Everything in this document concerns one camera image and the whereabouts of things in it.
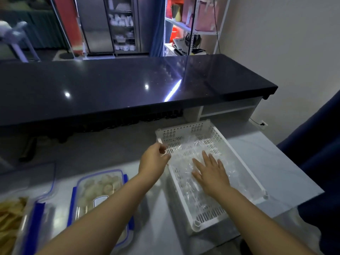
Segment blue curtain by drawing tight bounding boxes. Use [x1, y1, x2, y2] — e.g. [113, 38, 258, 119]
[149, 0, 167, 58]

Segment narrow pink gift bag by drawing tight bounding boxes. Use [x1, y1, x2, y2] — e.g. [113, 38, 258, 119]
[182, 0, 196, 26]

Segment red bucket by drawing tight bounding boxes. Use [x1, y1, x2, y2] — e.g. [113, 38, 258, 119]
[170, 25, 184, 42]

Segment white perforated plastic basket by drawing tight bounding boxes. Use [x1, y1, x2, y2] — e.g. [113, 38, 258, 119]
[155, 119, 269, 233]

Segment bag of pale round snacks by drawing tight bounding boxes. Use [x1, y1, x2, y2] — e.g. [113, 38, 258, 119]
[183, 156, 257, 211]

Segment person's left forearm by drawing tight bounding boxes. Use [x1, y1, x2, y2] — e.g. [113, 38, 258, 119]
[36, 174, 157, 255]

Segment teal skirted table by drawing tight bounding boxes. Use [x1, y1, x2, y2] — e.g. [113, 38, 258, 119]
[0, 9, 67, 50]

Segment person's right forearm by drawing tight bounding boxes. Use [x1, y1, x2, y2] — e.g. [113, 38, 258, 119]
[214, 186, 317, 255]

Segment white flat mop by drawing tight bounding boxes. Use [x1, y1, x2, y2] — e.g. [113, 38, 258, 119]
[74, 18, 116, 60]

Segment wide pink gift bag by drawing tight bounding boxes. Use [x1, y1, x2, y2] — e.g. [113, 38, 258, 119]
[195, 1, 220, 33]

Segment pile of pale food cubes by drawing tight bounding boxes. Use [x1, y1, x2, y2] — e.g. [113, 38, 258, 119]
[78, 174, 122, 211]

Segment group of white dishes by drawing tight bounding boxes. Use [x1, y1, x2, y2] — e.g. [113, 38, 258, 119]
[108, 0, 137, 53]

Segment person's right hand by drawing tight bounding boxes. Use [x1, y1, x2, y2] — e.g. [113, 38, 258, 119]
[191, 150, 232, 198]

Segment clear lid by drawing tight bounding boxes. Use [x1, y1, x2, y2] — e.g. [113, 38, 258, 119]
[74, 170, 126, 227]
[0, 162, 57, 203]

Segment black hanging cable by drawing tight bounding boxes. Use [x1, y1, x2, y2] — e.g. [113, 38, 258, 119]
[212, 0, 222, 55]

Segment black top bar counter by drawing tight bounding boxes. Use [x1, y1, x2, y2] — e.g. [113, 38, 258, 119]
[0, 53, 279, 137]

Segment pale plastic serving cart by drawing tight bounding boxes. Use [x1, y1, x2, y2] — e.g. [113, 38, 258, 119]
[0, 21, 41, 63]

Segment white small appliance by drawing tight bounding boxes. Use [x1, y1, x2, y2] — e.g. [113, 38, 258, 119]
[172, 37, 187, 53]

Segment black cylindrical canister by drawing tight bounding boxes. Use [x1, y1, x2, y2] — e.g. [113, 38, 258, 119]
[20, 136, 38, 163]

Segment clear blue-clipped plastic container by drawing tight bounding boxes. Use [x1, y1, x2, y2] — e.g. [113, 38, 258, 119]
[0, 195, 48, 255]
[67, 169, 135, 249]

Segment red gift box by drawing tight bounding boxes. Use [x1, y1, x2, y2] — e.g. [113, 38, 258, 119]
[166, 0, 185, 19]

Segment red standing banner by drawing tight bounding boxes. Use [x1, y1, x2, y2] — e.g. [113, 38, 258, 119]
[52, 0, 86, 55]

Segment person's left hand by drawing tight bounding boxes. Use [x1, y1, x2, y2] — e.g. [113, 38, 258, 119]
[138, 142, 172, 188]

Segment stainless steel dish cabinet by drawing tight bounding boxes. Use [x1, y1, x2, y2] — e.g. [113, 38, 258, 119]
[75, 0, 157, 55]

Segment black small appliance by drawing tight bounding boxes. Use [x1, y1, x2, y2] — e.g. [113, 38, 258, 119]
[185, 33, 203, 55]

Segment white metal shelf rack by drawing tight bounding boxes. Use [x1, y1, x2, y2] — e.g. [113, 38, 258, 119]
[162, 0, 232, 57]

